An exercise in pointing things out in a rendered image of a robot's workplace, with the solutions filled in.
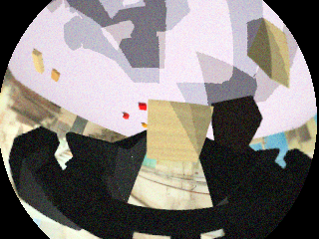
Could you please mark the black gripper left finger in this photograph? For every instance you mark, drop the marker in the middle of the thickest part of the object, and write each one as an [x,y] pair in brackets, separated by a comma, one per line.
[121,159]

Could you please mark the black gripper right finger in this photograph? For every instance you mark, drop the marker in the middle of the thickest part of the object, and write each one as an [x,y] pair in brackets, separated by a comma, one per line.
[225,168]

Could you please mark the small red block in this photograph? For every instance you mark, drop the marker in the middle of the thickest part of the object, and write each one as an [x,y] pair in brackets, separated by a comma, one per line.
[143,107]
[126,116]

